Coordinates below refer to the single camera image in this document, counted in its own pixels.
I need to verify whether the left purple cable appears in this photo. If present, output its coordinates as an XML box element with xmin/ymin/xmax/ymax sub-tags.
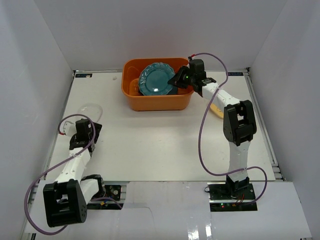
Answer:
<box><xmin>24</xmin><ymin>113</ymin><xmax>123</xmax><ymax>236</ymax></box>

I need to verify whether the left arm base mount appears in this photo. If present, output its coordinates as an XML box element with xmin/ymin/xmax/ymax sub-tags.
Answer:
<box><xmin>87</xmin><ymin>185</ymin><xmax>127</xmax><ymax>210</ymax></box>

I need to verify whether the purple cable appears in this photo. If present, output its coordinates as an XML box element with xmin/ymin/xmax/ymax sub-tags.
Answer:
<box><xmin>24</xmin><ymin>113</ymin><xmax>123</xmax><ymax>236</ymax></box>
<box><xmin>189</xmin><ymin>52</ymin><xmax>268</xmax><ymax>206</ymax></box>

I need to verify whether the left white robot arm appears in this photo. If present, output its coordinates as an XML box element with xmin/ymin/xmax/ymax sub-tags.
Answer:
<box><xmin>43</xmin><ymin>119</ymin><xmax>106</xmax><ymax>228</ymax></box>

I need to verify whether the left blue corner label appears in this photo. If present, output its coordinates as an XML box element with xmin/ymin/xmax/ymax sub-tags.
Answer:
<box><xmin>74</xmin><ymin>73</ymin><xmax>93</xmax><ymax>78</ymax></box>

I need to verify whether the teal scalloped round plate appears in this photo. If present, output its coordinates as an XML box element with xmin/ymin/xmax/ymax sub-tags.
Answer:
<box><xmin>138</xmin><ymin>62</ymin><xmax>178</xmax><ymax>96</ymax></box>

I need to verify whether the right blue corner label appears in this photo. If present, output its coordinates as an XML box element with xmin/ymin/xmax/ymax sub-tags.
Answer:
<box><xmin>228</xmin><ymin>72</ymin><xmax>244</xmax><ymax>77</ymax></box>

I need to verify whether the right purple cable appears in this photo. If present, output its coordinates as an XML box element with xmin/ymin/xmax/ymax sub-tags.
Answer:
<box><xmin>189</xmin><ymin>52</ymin><xmax>268</xmax><ymax>206</ymax></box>

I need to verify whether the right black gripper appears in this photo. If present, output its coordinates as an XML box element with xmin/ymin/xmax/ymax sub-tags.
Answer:
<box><xmin>168</xmin><ymin>66</ymin><xmax>196</xmax><ymax>90</ymax></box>

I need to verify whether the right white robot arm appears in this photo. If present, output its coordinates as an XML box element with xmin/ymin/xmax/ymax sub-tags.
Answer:
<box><xmin>168</xmin><ymin>57</ymin><xmax>257</xmax><ymax>200</ymax></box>

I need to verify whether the small yellow square dish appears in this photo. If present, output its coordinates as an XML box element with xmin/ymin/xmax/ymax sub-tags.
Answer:
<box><xmin>210</xmin><ymin>103</ymin><xmax>224</xmax><ymax>119</ymax></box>

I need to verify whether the orange plastic bin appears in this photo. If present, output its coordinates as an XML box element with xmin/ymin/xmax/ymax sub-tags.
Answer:
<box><xmin>121</xmin><ymin>57</ymin><xmax>194</xmax><ymax>112</ymax></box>

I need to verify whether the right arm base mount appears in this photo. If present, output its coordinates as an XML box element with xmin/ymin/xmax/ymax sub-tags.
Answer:
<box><xmin>204</xmin><ymin>183</ymin><xmax>258</xmax><ymax>212</ymax></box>

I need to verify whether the blue corner label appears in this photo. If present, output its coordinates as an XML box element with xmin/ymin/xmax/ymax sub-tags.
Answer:
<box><xmin>74</xmin><ymin>73</ymin><xmax>93</xmax><ymax>78</ymax></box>
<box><xmin>228</xmin><ymin>72</ymin><xmax>244</xmax><ymax>77</ymax></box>

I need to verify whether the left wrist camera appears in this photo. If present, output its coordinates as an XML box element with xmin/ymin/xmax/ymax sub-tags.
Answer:
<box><xmin>61</xmin><ymin>120</ymin><xmax>77</xmax><ymax>137</ymax></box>

